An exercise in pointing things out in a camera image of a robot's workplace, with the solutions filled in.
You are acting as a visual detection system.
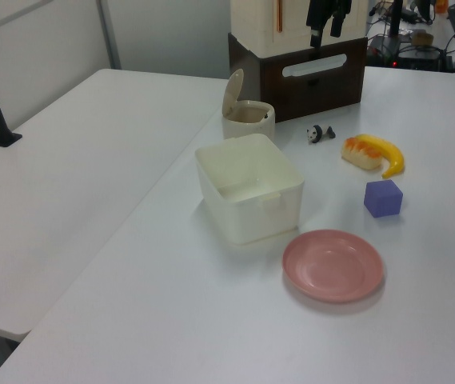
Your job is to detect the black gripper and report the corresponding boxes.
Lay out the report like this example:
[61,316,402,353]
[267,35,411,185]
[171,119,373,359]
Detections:
[305,0,352,48]

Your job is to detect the cream lidded trash can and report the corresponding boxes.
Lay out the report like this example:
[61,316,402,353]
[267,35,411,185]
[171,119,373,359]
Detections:
[222,68,276,141]

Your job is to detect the dark brown drawer box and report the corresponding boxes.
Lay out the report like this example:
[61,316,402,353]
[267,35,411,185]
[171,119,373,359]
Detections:
[227,32,368,123]

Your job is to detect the black electronics box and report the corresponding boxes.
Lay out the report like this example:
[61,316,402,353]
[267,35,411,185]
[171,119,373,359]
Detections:
[366,34,445,70]

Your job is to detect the small brown cardboard box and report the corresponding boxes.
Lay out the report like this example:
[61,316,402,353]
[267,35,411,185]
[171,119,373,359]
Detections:
[410,31,435,46]

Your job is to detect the small panda figurine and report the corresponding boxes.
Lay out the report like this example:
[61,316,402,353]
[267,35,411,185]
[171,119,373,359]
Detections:
[305,124,337,145]

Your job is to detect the toy bread with orange glaze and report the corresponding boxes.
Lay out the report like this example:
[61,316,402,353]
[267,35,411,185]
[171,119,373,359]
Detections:
[341,136,383,172]

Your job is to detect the yellow toy banana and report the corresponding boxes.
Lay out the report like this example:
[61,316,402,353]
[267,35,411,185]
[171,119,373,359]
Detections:
[355,134,406,179]

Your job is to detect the purple cube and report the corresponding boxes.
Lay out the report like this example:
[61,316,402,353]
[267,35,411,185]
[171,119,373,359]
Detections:
[364,179,405,218]

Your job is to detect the cream open storage box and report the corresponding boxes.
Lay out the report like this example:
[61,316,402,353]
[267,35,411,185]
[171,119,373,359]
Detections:
[194,134,305,246]

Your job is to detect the pink plastic plate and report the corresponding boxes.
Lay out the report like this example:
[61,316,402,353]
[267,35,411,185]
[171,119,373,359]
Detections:
[281,229,385,304]

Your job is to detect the black monitor stand post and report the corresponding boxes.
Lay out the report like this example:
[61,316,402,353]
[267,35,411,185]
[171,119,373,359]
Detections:
[388,0,405,38]

